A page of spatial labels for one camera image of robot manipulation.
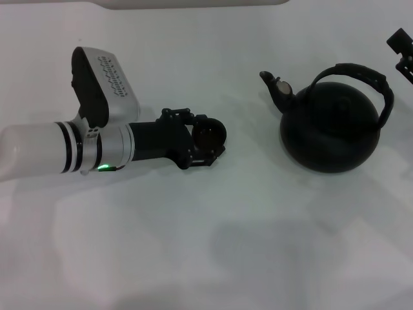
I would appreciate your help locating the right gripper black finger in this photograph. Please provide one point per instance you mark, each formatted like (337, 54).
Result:
(401, 40)
(407, 66)

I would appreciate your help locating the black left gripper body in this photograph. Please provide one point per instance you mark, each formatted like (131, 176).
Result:
(161, 142)

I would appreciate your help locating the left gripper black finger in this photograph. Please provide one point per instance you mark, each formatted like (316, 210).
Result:
(197, 118)
(206, 159)

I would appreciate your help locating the dark brown teacup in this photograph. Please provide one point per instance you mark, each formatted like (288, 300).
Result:
(209, 134)

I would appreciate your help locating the black round teapot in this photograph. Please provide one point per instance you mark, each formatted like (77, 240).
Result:
(329, 142)

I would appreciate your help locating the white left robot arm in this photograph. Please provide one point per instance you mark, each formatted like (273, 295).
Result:
(35, 148)

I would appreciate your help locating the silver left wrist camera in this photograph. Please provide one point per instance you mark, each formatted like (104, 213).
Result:
(116, 87)

